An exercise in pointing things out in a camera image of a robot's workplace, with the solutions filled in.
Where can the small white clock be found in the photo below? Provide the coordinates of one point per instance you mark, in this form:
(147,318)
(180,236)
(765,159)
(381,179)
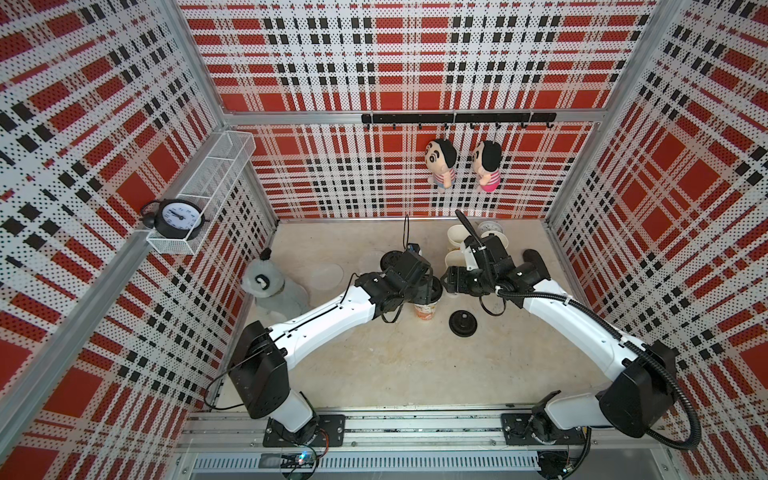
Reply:
(488,226)

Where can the black remote control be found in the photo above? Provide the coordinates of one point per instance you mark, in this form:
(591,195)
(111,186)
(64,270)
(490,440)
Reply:
(534,258)

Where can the plush doll pink striped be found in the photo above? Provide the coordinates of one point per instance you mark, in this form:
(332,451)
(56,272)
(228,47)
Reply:
(486,161)

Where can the black cup lid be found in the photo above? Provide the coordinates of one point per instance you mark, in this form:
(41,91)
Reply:
(390,259)

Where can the black lid front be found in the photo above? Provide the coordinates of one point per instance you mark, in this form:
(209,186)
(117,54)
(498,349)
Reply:
(463,323)

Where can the plush doll blue striped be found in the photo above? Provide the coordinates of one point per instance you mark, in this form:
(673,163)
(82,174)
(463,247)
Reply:
(440,159)

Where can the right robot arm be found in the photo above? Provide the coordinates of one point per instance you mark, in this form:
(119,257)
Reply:
(642,396)

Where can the paper milk tea cup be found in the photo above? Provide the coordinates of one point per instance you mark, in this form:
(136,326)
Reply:
(455,258)
(425,312)

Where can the black round alarm clock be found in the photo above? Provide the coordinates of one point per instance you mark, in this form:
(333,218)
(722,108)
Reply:
(174,219)

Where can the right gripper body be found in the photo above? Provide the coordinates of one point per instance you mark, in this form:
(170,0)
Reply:
(475,282)

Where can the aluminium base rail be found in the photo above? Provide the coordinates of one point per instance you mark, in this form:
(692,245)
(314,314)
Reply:
(464,442)

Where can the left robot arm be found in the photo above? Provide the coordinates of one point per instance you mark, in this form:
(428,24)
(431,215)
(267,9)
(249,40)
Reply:
(264,356)

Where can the back left paper cup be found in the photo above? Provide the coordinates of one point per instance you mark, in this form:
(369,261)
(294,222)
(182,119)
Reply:
(457,234)

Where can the black hook rail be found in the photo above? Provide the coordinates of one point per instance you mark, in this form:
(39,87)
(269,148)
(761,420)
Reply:
(522,118)

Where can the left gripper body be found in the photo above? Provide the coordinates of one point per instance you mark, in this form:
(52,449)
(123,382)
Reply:
(420,294)

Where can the grey plush toy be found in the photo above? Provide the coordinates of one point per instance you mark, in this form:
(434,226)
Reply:
(272,289)

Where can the back right paper cup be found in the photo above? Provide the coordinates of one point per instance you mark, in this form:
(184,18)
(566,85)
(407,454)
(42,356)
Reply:
(499,235)

